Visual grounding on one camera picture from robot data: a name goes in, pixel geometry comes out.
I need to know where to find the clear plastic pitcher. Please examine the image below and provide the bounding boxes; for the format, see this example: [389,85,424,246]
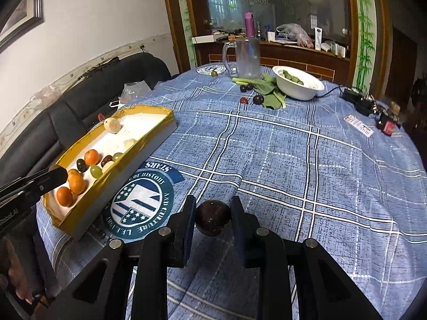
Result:
[222,38,261,79]

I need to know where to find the green leafy vegetables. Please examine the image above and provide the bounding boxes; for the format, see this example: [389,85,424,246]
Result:
[232,73,287,110]

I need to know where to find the person's left hand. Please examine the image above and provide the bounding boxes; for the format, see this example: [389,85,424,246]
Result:
[0,237,34,306]

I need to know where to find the purple bottle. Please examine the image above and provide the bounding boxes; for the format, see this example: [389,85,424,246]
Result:
[244,12,255,39]

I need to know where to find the white flat box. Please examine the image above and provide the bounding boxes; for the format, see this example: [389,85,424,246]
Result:
[193,35,223,45]

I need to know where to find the red and white card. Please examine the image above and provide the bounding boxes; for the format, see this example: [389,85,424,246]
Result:
[345,115,374,138]

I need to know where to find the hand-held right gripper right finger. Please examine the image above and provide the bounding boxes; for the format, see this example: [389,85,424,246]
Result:
[230,195,384,320]

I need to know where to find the yellow-rimmed white box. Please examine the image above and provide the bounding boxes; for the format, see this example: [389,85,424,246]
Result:
[42,104,177,242]

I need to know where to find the dark red small box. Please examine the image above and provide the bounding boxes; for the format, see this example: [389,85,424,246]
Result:
[377,110,402,137]

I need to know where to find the dark picture frame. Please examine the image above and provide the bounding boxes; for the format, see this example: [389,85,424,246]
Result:
[0,0,45,54]

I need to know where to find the white bowl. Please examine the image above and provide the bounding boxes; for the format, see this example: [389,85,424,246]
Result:
[272,65,325,101]

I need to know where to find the blue plaid tablecloth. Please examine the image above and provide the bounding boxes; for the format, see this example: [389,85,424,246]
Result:
[35,62,427,320]

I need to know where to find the green vegetable pieces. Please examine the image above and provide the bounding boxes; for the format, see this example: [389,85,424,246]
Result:
[282,69,306,85]

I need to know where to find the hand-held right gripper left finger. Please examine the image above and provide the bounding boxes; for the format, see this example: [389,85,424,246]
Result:
[47,195,197,320]

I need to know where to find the clear plastic bag with items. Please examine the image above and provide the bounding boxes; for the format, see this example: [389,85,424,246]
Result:
[276,23,315,48]

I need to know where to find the black sofa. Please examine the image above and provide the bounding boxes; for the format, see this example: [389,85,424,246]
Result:
[0,53,181,187]

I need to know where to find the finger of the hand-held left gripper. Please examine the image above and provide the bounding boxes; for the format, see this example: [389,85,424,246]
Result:
[30,166,69,198]

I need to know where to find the small white boxes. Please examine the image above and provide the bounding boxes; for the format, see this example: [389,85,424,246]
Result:
[329,42,347,58]

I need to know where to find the wooden framed glass panel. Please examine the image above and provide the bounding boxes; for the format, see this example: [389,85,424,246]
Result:
[162,0,391,87]

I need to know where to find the black cable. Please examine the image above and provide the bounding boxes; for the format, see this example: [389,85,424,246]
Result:
[315,85,347,99]

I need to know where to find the black power adapter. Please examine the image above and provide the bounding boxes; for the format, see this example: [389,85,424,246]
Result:
[341,87,376,117]

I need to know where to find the wooden cabinet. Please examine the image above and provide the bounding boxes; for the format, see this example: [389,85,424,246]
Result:
[193,35,354,82]

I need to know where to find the banana piece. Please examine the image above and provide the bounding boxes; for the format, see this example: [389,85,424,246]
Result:
[103,117,121,134]

